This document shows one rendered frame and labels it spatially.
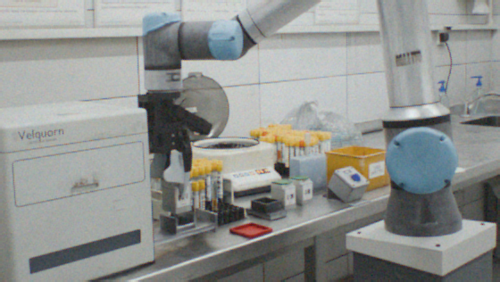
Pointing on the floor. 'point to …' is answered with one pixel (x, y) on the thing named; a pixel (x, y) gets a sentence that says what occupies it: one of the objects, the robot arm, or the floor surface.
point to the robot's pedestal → (371, 269)
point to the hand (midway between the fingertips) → (176, 187)
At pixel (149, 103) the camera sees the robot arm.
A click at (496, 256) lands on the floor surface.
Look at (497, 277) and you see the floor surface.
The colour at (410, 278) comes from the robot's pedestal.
